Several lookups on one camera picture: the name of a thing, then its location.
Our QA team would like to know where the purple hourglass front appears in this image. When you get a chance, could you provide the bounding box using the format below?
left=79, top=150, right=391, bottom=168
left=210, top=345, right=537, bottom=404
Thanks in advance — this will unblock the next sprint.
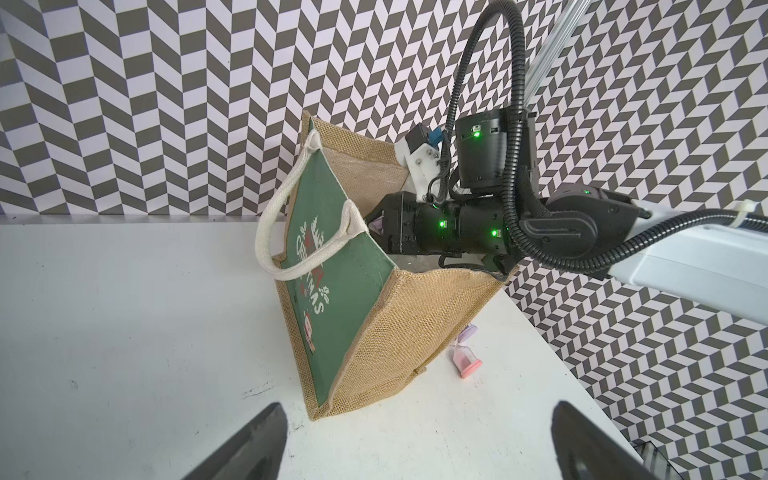
left=369, top=217, right=384, bottom=235

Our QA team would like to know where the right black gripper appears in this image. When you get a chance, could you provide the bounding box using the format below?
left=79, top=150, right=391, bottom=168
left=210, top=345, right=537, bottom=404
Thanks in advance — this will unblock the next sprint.
left=365, top=108, right=524, bottom=270

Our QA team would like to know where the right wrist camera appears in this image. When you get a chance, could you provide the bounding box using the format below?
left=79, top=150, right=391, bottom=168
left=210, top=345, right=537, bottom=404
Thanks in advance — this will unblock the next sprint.
left=394, top=123, right=440, bottom=203

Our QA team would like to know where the purple hourglass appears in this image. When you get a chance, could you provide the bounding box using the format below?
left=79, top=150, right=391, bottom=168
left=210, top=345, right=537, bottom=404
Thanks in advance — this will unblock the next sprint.
left=369, top=217, right=384, bottom=235
left=456, top=323, right=477, bottom=344

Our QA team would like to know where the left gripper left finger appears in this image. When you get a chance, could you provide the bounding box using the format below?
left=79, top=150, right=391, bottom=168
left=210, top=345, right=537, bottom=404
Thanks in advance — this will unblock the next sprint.
left=184, top=403, right=288, bottom=480

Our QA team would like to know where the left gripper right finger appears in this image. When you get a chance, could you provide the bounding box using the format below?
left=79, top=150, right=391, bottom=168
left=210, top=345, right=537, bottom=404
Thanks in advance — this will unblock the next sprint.
left=551, top=401, right=655, bottom=480

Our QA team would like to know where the pink hourglass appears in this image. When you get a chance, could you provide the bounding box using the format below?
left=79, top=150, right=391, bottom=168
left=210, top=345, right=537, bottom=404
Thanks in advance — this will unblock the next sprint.
left=451, top=344, right=483, bottom=379

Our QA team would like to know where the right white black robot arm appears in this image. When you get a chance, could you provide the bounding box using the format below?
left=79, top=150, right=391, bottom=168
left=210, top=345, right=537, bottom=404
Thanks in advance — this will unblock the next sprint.
left=365, top=1, right=767, bottom=323

